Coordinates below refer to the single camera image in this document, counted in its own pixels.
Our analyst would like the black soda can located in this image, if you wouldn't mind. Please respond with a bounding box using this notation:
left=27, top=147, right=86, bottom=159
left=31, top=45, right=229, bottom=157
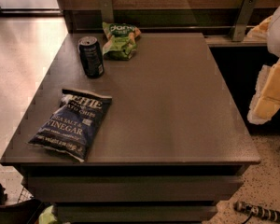
left=77, top=36, right=104, bottom=78

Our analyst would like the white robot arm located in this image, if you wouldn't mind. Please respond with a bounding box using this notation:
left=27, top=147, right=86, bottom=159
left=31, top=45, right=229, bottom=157
left=247, top=6, right=280, bottom=125

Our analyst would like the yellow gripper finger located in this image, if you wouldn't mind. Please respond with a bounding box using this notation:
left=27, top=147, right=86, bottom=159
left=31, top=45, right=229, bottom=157
left=247, top=16, right=272, bottom=40

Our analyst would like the left metal wall bracket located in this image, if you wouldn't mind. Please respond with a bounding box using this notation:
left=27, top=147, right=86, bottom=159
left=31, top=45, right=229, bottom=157
left=99, top=0, right=114, bottom=23

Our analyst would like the green chip bag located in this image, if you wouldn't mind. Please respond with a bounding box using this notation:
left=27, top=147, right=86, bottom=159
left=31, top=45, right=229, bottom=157
left=103, top=22, right=141, bottom=61

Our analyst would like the blue kettle chip bag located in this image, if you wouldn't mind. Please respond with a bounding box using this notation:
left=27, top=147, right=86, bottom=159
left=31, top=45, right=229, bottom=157
left=28, top=89, right=112, bottom=162

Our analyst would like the black white striped tool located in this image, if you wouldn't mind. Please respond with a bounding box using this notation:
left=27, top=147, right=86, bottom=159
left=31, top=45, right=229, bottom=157
left=233, top=201, right=280, bottom=223

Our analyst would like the metal wall bracket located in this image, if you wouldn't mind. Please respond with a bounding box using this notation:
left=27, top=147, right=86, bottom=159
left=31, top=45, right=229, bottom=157
left=99, top=0, right=114, bottom=23
left=230, top=0, right=258, bottom=42

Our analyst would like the green object on floor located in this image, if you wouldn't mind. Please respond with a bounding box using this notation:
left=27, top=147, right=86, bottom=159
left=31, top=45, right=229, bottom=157
left=38, top=205, right=60, bottom=224

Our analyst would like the right metal wall bracket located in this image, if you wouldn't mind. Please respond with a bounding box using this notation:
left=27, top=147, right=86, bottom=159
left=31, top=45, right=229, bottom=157
left=230, top=0, right=258, bottom=42

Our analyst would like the dark basket at corner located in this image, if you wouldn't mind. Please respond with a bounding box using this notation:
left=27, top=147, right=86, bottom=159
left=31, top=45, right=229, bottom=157
left=0, top=178, right=48, bottom=224

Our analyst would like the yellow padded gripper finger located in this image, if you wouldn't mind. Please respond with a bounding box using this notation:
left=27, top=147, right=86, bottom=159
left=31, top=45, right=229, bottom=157
left=247, top=59, right=280, bottom=125

